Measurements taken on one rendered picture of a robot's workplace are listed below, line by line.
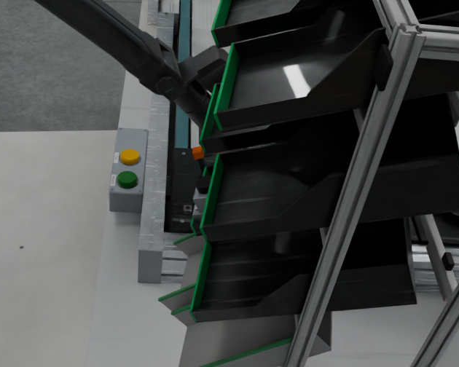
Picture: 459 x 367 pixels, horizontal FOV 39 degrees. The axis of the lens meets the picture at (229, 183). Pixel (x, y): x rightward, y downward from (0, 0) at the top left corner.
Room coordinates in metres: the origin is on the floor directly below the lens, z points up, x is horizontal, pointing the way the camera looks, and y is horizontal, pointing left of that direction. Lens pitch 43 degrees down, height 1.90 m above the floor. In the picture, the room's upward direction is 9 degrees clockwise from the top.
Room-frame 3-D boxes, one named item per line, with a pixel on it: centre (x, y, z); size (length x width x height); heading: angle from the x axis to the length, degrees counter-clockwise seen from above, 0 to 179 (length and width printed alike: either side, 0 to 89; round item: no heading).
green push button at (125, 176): (0.96, 0.21, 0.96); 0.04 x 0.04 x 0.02
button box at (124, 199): (1.03, 0.22, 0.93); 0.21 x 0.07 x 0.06; 8
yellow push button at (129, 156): (1.03, 0.22, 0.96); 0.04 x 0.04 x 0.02
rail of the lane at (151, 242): (1.22, 0.19, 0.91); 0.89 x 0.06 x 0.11; 8
